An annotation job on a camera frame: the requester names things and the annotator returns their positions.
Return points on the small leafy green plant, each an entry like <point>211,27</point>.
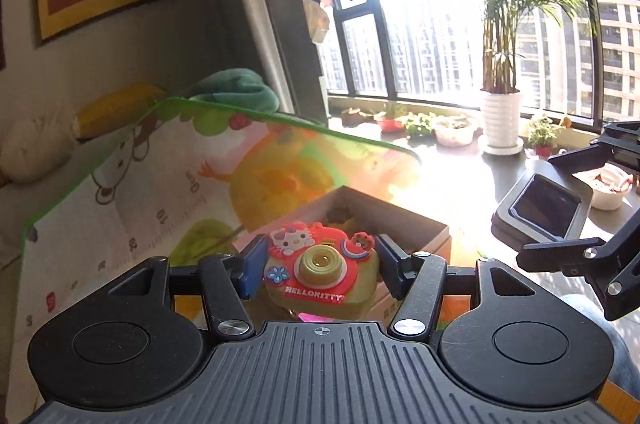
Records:
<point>417,124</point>

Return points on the palm in white ribbed pot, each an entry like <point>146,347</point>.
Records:
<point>502,119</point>

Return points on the black framed window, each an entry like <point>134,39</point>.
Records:
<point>435,54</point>

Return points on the beige knotted pillow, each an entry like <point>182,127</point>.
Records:
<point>35,149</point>

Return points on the beige hanging hat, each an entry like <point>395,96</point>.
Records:
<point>316,20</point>

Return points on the small plant in red pot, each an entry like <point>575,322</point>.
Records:
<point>545,139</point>
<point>390,122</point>

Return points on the pink cardboard box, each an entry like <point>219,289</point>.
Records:
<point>400,214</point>

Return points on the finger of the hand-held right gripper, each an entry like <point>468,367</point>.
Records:
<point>580,157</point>
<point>560,251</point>

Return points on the black glossy rectangular device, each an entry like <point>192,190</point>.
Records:
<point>545,206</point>

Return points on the yellow and red toy camera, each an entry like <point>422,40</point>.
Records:
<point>320,274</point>

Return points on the yellow cushion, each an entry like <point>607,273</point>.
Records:
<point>120,107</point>

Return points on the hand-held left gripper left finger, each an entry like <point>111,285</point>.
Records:
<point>254,264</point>

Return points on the white bowl planter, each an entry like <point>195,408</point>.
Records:
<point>454,134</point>

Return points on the white bowl with red contents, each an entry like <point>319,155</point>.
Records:
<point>607,194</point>

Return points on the brown plant pot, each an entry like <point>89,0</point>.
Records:
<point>352,117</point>

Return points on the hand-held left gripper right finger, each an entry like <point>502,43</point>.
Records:
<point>392,264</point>

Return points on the teal blanket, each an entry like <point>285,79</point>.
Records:
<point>235,87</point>

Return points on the cartoon printed play mat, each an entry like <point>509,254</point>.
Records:
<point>150,184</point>

